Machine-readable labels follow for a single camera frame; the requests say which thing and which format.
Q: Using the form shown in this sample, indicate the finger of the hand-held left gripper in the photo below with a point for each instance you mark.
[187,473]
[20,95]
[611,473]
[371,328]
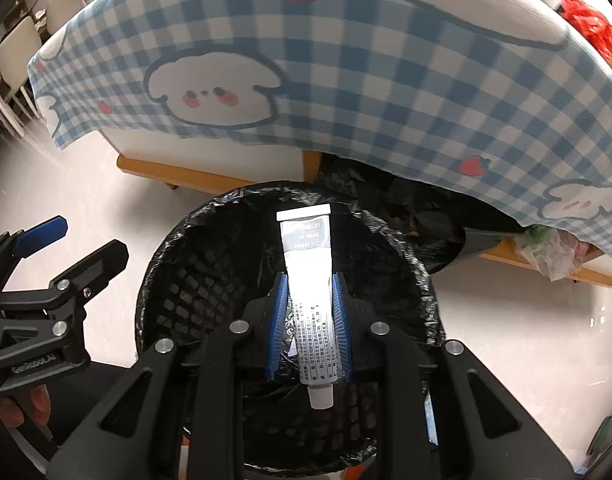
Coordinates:
[41,232]
[101,265]

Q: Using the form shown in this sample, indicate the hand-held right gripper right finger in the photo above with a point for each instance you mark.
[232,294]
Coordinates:
[341,320]

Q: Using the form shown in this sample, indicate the trash bin with black bag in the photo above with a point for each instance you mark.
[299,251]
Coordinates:
[201,270]

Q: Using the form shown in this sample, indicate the clear bag with green contents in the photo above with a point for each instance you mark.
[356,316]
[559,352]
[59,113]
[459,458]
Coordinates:
[555,252]

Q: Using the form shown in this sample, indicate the white grey tube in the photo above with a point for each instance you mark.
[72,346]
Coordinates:
[308,270]

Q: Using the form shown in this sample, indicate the red plastic bag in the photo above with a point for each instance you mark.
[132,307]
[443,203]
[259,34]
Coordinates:
[590,25]

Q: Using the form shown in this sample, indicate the person's left hand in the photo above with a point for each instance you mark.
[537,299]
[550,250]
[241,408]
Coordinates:
[38,402]

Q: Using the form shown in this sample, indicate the black plastic bag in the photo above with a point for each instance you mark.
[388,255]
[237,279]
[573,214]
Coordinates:
[385,200]

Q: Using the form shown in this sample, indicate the blue checked tablecloth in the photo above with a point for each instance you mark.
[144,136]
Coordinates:
[385,85]

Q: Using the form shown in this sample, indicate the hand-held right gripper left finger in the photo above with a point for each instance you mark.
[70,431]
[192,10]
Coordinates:
[278,320]

